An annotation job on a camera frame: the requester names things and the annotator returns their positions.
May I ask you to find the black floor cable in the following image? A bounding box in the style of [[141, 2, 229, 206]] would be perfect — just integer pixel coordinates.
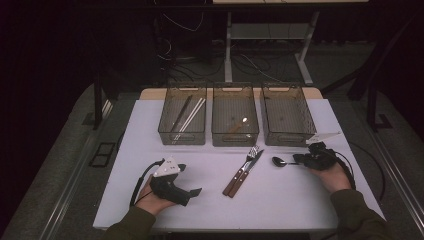
[[348, 141, 387, 202]]

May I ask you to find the white desk frame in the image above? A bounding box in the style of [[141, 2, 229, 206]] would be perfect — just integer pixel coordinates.
[[212, 0, 369, 86]]

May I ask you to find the black metal stand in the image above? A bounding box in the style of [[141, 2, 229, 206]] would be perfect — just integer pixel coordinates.
[[92, 71, 118, 131], [320, 13, 424, 133]]

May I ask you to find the person's right hand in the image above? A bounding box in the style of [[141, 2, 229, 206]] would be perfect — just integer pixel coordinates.
[[308, 162, 354, 194]]

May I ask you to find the clear brown plastic bin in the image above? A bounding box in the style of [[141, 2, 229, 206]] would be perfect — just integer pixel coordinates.
[[211, 82, 260, 148], [259, 82, 318, 148], [157, 82, 208, 146]]

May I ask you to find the hand-held gripper cable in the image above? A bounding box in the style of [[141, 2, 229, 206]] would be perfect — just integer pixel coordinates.
[[333, 149, 357, 191], [129, 158, 166, 208]]

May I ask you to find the left hand-held gripper cable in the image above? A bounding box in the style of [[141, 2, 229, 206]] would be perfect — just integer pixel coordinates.
[[129, 158, 166, 208]]

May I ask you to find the knife with wooden handle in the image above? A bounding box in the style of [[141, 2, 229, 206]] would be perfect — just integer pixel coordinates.
[[228, 148, 265, 199]]

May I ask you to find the metal floor rail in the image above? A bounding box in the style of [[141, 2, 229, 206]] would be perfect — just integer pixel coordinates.
[[366, 128, 424, 228], [39, 99, 115, 240]]

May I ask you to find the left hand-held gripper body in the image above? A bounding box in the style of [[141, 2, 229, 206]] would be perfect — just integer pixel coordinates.
[[148, 156, 193, 207]]

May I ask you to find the metal chopstick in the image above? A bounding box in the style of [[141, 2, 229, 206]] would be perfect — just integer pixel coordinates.
[[170, 95, 192, 133], [172, 96, 194, 133]]

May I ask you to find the person's left hand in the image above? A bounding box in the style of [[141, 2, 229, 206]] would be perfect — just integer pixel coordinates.
[[134, 184, 175, 217]]

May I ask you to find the black floor frame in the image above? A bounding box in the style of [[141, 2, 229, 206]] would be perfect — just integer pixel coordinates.
[[88, 142, 117, 168]]

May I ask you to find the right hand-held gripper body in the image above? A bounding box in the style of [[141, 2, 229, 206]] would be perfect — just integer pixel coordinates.
[[299, 131, 343, 172]]

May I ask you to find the right hand-held gripper cable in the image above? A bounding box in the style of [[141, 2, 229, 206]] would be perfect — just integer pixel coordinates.
[[333, 149, 357, 191]]

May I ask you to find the tangle of floor cables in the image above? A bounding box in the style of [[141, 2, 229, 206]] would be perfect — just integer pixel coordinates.
[[153, 0, 294, 84]]

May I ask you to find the white table cover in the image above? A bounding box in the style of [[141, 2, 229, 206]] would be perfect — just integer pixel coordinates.
[[93, 98, 389, 233]]

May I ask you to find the metal spoon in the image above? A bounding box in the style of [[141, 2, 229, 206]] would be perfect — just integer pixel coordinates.
[[271, 156, 298, 168]]

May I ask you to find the fork with wooden handle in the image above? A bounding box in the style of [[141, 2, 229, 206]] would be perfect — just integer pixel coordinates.
[[222, 145, 261, 197]]

